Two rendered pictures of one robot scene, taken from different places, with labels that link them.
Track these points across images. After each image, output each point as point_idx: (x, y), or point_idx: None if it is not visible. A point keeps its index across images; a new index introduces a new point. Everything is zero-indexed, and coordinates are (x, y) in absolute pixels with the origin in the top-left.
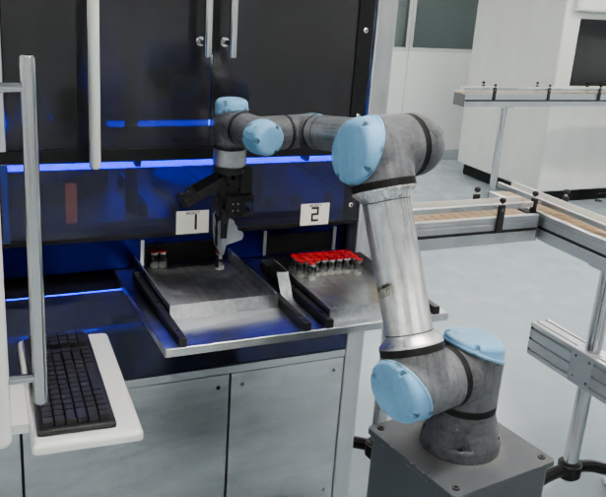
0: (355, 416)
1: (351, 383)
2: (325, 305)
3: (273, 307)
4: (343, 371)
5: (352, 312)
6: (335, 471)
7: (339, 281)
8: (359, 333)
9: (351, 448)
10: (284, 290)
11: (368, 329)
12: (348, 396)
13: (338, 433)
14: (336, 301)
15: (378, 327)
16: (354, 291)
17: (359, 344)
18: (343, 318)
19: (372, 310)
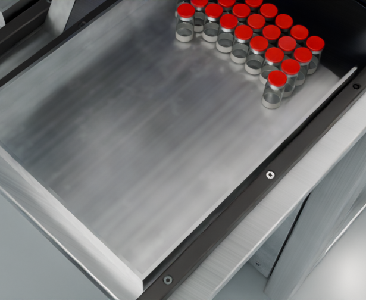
0: (313, 252)
1: (316, 218)
2: None
3: (1, 25)
4: (309, 195)
5: (3, 153)
6: (276, 267)
7: (206, 83)
8: (345, 179)
9: (300, 270)
10: (55, 15)
11: (11, 203)
12: (308, 226)
13: (287, 243)
14: (91, 109)
15: (28, 220)
16: (167, 123)
17: (341, 191)
18: None
19: (38, 187)
